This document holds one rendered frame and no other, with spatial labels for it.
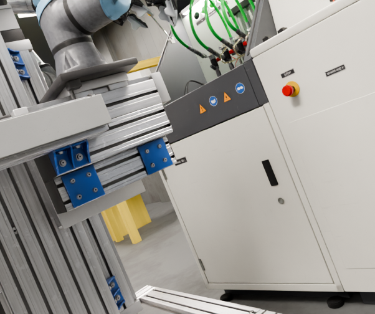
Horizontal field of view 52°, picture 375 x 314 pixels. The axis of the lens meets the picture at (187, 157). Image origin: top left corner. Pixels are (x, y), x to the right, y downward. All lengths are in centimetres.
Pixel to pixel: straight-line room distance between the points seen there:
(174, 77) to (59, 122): 125
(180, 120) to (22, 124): 91
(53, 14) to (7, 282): 70
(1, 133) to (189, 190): 106
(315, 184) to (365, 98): 33
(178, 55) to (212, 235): 98
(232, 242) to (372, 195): 65
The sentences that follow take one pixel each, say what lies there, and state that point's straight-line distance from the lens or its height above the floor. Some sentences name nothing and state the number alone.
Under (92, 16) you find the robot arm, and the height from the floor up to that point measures 116.
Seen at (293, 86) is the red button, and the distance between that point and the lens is 130.
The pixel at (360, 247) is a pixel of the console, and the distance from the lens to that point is 140.
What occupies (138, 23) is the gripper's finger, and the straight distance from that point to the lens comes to 171.
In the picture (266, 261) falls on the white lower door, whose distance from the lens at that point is 163.
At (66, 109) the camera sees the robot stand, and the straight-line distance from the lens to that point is 87.
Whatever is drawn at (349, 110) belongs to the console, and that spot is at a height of 67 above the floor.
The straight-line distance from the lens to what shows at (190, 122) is 159.
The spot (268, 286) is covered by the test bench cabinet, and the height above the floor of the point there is 9.
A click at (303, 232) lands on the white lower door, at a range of 147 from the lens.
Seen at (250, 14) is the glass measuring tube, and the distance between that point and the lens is 199.
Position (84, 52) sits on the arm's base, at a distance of 108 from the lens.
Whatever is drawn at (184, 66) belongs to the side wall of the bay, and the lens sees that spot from 212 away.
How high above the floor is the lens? 78
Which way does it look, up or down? 2 degrees down
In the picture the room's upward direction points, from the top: 22 degrees counter-clockwise
